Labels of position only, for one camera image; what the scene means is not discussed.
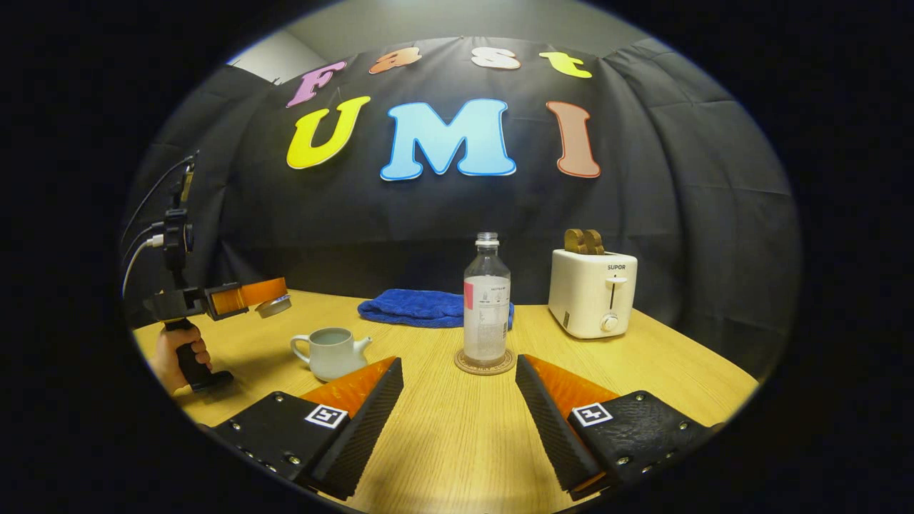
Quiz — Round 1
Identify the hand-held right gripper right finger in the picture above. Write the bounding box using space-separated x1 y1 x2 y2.
516 353 715 500

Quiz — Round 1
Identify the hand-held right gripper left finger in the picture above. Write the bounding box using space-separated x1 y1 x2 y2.
207 357 404 500

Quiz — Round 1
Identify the round woven coaster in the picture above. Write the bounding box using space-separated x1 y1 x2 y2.
454 348 516 376

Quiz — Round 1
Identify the clear plastic water bottle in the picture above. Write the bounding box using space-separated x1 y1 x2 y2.
463 232 512 363

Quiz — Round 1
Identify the white toaster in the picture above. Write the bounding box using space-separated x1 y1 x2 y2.
548 249 638 339

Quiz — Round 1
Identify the blue towel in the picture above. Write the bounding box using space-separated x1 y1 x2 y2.
357 288 515 329

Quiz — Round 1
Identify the black backdrop cloth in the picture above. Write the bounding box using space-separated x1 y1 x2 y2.
121 36 804 379

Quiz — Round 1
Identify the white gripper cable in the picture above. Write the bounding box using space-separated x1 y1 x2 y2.
121 236 166 301

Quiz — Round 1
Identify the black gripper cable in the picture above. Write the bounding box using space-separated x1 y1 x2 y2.
121 152 199 243

